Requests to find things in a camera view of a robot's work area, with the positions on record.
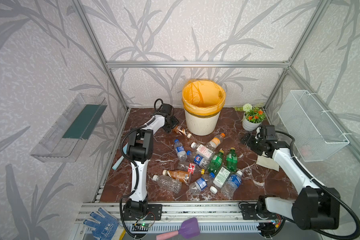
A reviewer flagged brown coffee bottle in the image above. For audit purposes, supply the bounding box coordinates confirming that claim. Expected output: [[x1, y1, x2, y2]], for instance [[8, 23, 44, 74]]
[[173, 125, 193, 139]]

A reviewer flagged dark green bottle yellow cap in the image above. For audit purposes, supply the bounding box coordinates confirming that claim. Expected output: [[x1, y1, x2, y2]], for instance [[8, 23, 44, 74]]
[[226, 148, 238, 173]]

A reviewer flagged blue label bottle white cap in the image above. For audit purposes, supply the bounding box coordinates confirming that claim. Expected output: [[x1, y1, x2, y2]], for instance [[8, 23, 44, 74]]
[[221, 170, 243, 200]]

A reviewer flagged brown tea bottle white cap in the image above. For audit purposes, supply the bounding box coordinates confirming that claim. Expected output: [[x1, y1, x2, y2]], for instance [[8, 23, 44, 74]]
[[163, 170, 192, 185]]

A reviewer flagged white green label bottle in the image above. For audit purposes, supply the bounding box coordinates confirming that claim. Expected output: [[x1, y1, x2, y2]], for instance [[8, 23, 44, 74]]
[[210, 166, 231, 195]]

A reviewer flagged clear unlabelled bottle white cap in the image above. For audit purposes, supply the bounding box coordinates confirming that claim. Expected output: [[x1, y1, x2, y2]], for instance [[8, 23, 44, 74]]
[[153, 175, 182, 194]]

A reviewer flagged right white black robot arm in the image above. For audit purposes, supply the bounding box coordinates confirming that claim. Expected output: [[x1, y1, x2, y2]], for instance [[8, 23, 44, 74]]
[[241, 125, 360, 240]]

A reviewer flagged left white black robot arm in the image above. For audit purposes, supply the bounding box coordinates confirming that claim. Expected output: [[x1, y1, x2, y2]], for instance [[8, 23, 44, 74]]
[[120, 102, 179, 216]]

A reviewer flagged white ribbed trash bin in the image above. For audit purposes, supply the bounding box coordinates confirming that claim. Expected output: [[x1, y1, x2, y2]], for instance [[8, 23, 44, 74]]
[[185, 110, 220, 136]]

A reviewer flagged orange plastic bin liner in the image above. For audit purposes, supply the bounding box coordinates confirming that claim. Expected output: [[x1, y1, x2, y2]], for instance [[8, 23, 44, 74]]
[[182, 80, 226, 118]]

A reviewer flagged pale green rubber glove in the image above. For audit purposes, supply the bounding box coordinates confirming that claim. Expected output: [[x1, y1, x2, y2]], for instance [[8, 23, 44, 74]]
[[256, 156, 280, 172]]

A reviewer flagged white pot with flowers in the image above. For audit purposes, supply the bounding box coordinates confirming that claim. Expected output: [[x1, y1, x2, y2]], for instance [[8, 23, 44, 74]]
[[234, 104, 266, 132]]

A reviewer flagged clear bottle blue cap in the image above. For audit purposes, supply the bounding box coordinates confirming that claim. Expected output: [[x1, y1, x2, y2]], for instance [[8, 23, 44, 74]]
[[174, 139, 188, 161]]

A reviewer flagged clear bottle orange label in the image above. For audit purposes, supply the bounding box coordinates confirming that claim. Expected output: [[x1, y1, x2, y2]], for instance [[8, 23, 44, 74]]
[[206, 133, 225, 151]]

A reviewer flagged Pepsi label clear bottle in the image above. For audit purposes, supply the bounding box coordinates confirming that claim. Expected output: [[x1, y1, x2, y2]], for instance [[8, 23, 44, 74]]
[[187, 151, 210, 169]]

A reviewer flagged clear bottle pink label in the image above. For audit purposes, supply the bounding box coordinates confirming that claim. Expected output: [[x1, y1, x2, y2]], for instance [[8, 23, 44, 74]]
[[191, 142, 214, 160]]

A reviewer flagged clear bottle red label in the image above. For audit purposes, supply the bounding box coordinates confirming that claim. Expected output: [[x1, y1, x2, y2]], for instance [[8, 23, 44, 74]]
[[178, 161, 206, 175]]

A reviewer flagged light blue small trowel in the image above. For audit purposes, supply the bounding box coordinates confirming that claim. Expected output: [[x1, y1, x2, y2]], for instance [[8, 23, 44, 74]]
[[112, 144, 128, 171]]

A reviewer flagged crushed bottle blue label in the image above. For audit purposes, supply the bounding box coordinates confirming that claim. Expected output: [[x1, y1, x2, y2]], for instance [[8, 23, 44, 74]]
[[189, 173, 215, 195]]

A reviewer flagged green circuit board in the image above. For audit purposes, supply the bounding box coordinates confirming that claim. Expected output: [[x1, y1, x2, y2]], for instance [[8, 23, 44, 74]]
[[131, 222, 155, 232]]

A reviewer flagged purple pink silicone spatula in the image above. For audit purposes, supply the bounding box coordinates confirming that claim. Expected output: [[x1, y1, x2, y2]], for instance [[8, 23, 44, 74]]
[[156, 218, 201, 240]]

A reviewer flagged blue dotted work glove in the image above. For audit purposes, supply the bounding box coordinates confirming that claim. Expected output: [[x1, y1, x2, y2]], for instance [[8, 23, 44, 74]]
[[83, 208, 126, 240]]

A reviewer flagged white wire mesh basket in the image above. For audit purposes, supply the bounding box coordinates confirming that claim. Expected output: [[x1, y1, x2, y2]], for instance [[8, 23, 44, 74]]
[[278, 90, 350, 162]]

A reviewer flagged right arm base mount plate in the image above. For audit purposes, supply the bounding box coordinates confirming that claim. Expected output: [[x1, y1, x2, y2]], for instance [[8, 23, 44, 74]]
[[239, 202, 281, 222]]

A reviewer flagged aluminium front rail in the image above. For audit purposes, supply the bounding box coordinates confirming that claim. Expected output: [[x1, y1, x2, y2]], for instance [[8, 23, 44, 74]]
[[75, 201, 277, 225]]

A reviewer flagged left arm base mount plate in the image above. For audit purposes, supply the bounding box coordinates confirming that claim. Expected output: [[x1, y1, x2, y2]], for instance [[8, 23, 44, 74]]
[[122, 201, 163, 221]]

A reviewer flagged clear plastic wall shelf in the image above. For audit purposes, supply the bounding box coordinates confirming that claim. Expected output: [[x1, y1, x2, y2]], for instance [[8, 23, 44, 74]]
[[30, 94, 108, 163]]

